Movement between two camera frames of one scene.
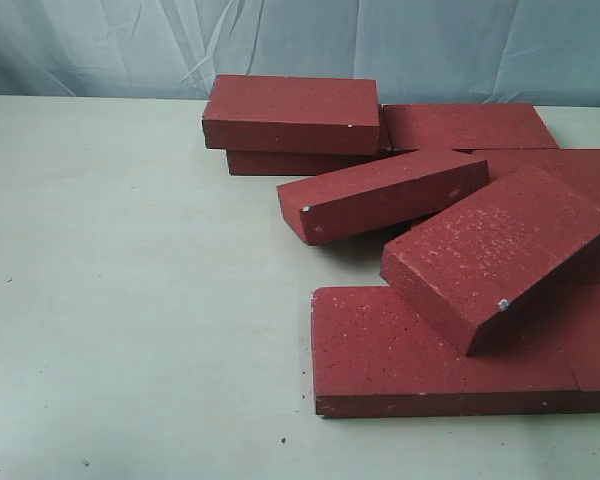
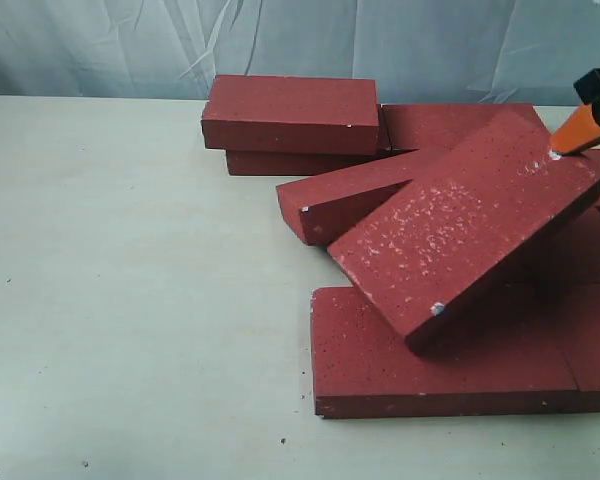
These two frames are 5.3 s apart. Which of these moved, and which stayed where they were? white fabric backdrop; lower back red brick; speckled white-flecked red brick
Moved: speckled white-flecked red brick
Stayed: white fabric backdrop; lower back red brick
